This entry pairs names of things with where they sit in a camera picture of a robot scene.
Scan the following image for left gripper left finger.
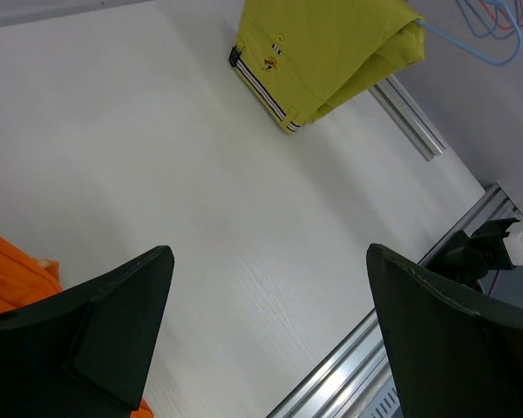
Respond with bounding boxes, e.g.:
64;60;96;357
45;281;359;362
0;245;175;418

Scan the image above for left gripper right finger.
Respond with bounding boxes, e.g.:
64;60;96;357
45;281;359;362
366;244;523;417

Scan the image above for yellow-green trousers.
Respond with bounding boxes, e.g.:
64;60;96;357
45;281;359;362
228;0;425;134

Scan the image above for light blue wire hanger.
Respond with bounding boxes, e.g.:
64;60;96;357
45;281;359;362
410;0;523;67

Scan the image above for orange garment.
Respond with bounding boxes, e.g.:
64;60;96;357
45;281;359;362
0;227;153;418

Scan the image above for blue spare hangers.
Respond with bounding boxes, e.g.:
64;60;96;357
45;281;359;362
456;1;516;40

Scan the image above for pink spare hangers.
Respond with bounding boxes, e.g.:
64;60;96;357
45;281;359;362
480;0;523;32

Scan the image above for slotted grey cable duct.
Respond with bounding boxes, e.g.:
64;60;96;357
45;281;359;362
359;380;403;418

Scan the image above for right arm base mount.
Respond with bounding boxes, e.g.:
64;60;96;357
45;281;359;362
426;218;520;291

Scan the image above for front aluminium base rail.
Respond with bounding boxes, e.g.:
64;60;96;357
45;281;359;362
267;184;523;418

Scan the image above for right aluminium frame post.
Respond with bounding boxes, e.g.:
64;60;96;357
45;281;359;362
369;76;447;161

